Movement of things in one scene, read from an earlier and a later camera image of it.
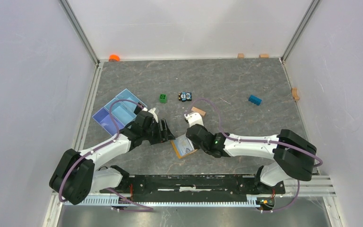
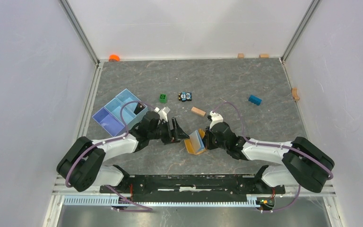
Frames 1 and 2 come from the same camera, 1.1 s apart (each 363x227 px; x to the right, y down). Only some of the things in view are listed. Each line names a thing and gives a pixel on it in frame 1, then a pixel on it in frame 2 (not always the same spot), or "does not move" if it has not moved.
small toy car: (184, 96) does not move
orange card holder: (177, 152) -> (189, 145)
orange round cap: (114, 57) does not move
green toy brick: (162, 98) does not move
